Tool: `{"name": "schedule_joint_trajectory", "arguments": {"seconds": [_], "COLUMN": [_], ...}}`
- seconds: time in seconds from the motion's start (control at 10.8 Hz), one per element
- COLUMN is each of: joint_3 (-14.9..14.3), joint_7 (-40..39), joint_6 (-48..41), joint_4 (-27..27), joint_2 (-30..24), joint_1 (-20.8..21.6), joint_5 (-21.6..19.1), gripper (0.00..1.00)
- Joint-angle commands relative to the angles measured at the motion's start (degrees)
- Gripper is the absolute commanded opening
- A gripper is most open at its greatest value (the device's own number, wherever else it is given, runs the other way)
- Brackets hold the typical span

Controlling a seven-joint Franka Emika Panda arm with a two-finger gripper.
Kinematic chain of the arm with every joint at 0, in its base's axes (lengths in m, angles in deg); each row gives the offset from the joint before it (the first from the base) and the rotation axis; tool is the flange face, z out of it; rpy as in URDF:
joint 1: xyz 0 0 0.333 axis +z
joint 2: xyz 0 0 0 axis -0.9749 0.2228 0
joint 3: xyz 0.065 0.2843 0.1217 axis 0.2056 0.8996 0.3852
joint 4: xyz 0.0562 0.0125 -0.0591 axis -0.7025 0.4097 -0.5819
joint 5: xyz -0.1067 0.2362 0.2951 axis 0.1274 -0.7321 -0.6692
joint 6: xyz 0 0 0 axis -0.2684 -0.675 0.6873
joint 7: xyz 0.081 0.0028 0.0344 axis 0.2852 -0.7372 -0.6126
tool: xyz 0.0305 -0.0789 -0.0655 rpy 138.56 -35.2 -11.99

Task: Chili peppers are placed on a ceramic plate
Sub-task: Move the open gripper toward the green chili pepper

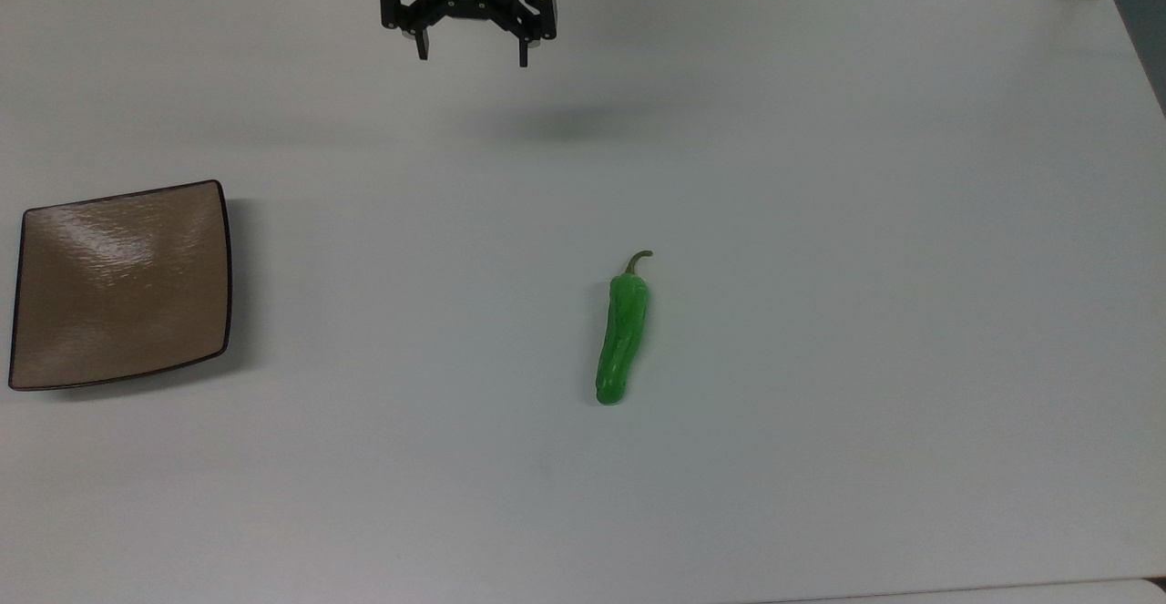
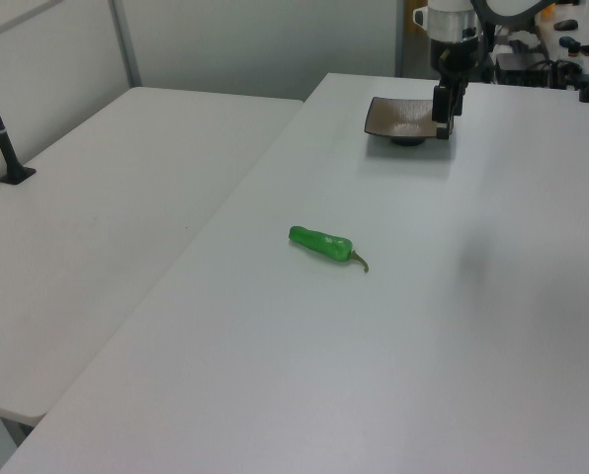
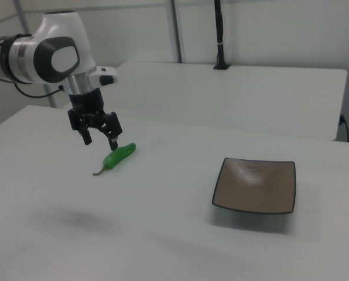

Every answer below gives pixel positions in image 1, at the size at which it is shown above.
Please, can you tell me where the brown square ceramic plate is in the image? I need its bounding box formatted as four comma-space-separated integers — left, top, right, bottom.
8, 179, 233, 393

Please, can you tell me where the green chili pepper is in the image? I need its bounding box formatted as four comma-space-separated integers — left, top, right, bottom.
595, 251, 654, 406

